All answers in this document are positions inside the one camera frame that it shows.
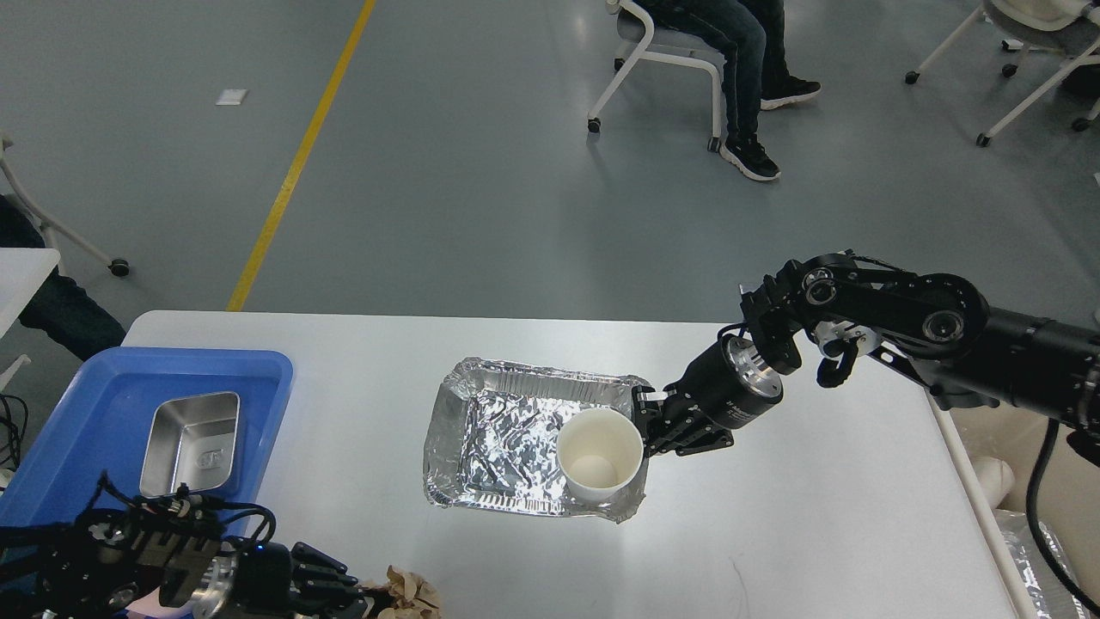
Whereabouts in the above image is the foil scrap in bin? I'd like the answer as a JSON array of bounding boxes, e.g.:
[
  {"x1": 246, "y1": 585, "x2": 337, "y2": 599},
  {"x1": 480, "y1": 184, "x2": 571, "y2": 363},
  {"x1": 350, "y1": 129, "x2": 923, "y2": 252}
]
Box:
[{"x1": 993, "y1": 510, "x2": 1092, "y2": 618}]

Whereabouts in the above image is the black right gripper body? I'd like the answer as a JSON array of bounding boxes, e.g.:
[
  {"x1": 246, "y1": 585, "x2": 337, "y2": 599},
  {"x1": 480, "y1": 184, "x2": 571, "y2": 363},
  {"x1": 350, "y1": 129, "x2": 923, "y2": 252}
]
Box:
[{"x1": 663, "y1": 334, "x2": 785, "y2": 430}]

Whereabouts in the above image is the brown paper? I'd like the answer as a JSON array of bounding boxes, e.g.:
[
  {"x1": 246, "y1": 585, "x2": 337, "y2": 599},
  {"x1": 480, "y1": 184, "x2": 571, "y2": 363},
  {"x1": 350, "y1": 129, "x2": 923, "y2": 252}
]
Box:
[{"x1": 358, "y1": 565, "x2": 443, "y2": 618}]

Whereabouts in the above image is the white paper cup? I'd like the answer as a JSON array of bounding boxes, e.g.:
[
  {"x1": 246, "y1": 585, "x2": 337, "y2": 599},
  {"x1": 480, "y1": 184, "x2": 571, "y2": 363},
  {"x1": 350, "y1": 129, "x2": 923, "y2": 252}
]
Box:
[{"x1": 556, "y1": 408, "x2": 645, "y2": 502}]

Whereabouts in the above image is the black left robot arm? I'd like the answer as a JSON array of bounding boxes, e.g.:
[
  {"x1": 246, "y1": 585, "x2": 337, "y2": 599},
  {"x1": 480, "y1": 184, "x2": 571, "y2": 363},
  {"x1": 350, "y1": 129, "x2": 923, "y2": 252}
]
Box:
[{"x1": 3, "y1": 473, "x2": 395, "y2": 618}]

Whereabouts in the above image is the stainless steel rectangular tray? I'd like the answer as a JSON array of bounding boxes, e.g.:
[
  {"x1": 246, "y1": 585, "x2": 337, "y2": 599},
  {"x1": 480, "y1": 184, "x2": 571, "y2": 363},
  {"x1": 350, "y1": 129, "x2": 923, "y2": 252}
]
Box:
[{"x1": 138, "y1": 391, "x2": 245, "y2": 498}]

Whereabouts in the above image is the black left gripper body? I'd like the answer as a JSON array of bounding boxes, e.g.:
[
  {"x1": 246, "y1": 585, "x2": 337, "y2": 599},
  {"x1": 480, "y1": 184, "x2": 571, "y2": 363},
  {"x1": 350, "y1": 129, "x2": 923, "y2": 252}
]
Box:
[{"x1": 190, "y1": 542, "x2": 295, "y2": 618}]

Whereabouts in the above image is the person in blue hoodie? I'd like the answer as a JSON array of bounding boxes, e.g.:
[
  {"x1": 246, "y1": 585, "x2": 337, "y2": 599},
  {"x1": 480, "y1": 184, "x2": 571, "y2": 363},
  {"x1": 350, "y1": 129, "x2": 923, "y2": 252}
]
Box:
[{"x1": 639, "y1": 1, "x2": 822, "y2": 181}]

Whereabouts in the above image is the blue plastic tray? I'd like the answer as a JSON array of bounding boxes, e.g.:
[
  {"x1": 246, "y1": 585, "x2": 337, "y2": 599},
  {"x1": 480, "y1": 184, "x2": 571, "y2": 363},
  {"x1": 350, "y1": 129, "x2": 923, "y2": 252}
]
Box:
[{"x1": 1, "y1": 347, "x2": 294, "y2": 526}]

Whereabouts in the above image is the white paper on floor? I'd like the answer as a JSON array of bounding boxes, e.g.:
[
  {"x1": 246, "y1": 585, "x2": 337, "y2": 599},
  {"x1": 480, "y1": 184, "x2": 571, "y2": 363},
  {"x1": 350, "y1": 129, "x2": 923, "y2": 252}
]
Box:
[{"x1": 215, "y1": 88, "x2": 250, "y2": 107}]

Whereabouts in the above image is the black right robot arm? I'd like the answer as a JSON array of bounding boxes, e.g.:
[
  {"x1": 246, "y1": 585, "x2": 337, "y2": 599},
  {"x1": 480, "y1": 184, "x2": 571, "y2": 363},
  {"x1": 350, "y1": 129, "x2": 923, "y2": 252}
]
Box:
[{"x1": 633, "y1": 250, "x2": 1099, "y2": 614}]

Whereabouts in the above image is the white side table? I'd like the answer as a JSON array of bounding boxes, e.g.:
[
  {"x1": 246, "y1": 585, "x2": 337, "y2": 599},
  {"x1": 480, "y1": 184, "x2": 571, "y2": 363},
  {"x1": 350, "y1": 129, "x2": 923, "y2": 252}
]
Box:
[{"x1": 1, "y1": 248, "x2": 61, "y2": 338}]

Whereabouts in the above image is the white chair top right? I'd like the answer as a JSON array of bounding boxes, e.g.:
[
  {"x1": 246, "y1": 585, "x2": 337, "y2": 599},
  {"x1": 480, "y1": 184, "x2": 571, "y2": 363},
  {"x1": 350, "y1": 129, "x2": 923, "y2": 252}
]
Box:
[{"x1": 903, "y1": 1, "x2": 1099, "y2": 148}]

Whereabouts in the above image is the grey chair at left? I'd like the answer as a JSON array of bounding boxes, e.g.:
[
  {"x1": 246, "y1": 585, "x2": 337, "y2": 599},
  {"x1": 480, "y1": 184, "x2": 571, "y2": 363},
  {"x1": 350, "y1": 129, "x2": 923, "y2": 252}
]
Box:
[{"x1": 1, "y1": 131, "x2": 132, "y2": 279}]

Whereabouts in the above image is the grey white office chair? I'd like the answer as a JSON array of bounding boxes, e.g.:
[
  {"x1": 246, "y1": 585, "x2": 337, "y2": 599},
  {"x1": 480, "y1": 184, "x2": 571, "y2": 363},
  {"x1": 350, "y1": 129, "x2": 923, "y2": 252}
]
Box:
[{"x1": 586, "y1": 1, "x2": 725, "y2": 153}]

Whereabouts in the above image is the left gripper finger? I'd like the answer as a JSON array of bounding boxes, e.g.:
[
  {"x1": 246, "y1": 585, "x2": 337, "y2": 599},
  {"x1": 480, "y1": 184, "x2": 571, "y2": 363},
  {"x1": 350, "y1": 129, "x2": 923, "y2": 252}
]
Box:
[
  {"x1": 288, "y1": 589, "x2": 380, "y2": 618},
  {"x1": 290, "y1": 542, "x2": 361, "y2": 598}
]

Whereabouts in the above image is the white cup in bin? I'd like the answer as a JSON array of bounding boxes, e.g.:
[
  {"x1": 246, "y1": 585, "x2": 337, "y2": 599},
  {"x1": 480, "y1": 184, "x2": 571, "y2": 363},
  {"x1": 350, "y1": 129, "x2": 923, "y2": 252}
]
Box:
[{"x1": 971, "y1": 456, "x2": 1015, "y2": 509}]

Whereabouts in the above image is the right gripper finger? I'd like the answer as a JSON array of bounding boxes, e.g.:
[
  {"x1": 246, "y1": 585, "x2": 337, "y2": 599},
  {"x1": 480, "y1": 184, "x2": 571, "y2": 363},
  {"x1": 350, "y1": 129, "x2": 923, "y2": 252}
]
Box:
[
  {"x1": 650, "y1": 423, "x2": 734, "y2": 456},
  {"x1": 633, "y1": 385, "x2": 690, "y2": 458}
]

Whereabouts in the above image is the aluminium foil tray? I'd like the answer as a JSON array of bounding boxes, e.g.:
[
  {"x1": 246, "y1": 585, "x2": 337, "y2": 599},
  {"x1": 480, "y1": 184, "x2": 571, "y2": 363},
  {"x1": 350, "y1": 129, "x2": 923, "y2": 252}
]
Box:
[{"x1": 424, "y1": 357, "x2": 650, "y2": 524}]

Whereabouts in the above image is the cream plastic bin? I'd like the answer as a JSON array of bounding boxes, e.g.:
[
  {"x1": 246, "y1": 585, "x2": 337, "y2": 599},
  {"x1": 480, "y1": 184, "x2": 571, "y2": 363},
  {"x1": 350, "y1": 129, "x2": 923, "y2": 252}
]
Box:
[{"x1": 928, "y1": 402, "x2": 1097, "y2": 618}]

